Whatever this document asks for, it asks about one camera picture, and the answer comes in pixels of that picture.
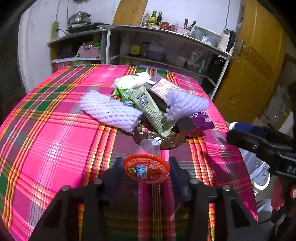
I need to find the purple snack wrapper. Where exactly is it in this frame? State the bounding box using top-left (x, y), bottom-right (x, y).
top-left (189, 111), bottom-right (215, 132)

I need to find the small white foam net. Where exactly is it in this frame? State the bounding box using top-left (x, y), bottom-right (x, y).
top-left (165, 89), bottom-right (209, 121)

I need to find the orange lid plastic cup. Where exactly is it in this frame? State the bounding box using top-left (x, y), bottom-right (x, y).
top-left (122, 139), bottom-right (171, 184)

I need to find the red white juice carton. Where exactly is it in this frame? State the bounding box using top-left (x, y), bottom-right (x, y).
top-left (150, 78), bottom-right (184, 100)

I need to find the green striped sachet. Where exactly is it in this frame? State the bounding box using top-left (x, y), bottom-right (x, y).
top-left (130, 86), bottom-right (177, 138)

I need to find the long white foam net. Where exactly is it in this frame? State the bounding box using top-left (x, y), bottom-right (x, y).
top-left (79, 90), bottom-right (142, 133)

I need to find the green pea snack bag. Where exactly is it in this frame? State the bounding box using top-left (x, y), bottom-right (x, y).
top-left (112, 88), bottom-right (136, 102)

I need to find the white paper packet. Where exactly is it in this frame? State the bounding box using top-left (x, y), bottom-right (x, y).
top-left (111, 72), bottom-right (156, 89)

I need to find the white round trash bin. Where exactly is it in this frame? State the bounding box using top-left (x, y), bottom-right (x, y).
top-left (239, 148), bottom-right (271, 195)

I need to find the person's right hand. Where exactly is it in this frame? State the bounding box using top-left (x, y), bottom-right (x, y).
top-left (271, 177), bottom-right (287, 211)

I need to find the yellow wooden door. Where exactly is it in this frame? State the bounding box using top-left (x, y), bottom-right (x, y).
top-left (214, 1), bottom-right (287, 124)

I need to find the pink plaid tablecloth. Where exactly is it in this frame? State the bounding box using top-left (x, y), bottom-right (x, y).
top-left (1, 64), bottom-right (257, 240)

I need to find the white electric kettle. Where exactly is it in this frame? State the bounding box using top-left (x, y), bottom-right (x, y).
top-left (217, 29), bottom-right (236, 52)

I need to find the clear storage container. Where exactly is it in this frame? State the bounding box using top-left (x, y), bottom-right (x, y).
top-left (191, 27), bottom-right (220, 47)

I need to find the purple liquid jug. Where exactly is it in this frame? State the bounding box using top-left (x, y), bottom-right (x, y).
top-left (147, 42), bottom-right (164, 61)

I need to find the red lidded jar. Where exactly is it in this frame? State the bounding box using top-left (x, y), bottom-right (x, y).
top-left (159, 22), bottom-right (170, 30)

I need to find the dark soy sauce bottle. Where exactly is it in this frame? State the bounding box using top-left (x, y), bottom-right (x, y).
top-left (156, 11), bottom-right (162, 26)

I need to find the green oil bottle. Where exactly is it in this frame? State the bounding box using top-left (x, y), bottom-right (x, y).
top-left (147, 11), bottom-right (157, 27)

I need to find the white metal shelf rack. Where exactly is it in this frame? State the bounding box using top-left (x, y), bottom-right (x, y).
top-left (102, 25), bottom-right (233, 99)

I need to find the pink plastic basket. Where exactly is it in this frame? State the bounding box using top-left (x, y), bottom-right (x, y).
top-left (79, 46), bottom-right (101, 58)

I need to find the wooden cutting board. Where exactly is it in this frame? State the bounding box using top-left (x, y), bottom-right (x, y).
top-left (112, 0), bottom-right (148, 26)

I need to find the wooden side shelf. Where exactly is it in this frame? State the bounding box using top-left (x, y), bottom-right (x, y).
top-left (47, 28), bottom-right (108, 72)

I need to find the black induction cooker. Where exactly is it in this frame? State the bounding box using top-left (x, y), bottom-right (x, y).
top-left (66, 22), bottom-right (108, 34)

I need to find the steel steamer pot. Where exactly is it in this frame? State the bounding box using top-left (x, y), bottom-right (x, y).
top-left (68, 11), bottom-right (91, 26)

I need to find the power strip on wall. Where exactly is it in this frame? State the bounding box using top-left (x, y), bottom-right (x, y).
top-left (50, 22), bottom-right (59, 40)

